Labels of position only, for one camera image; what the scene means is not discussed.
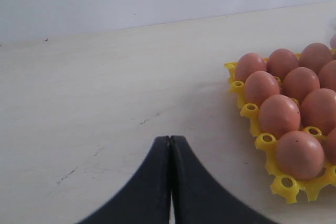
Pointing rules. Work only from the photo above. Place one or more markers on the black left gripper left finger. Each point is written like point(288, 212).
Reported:
point(146, 197)

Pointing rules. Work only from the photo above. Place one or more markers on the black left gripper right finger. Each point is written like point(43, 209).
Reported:
point(198, 197)

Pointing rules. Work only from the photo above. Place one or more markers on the brown egg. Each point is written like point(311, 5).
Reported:
point(330, 147)
point(299, 155)
point(279, 115)
point(318, 110)

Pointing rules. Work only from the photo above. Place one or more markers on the brown egg placed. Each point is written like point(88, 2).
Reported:
point(315, 56)
point(248, 64)
point(281, 62)
point(259, 86)
point(299, 83)
point(327, 76)

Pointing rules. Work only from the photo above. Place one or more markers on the yellow plastic egg tray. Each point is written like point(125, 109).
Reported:
point(283, 185)

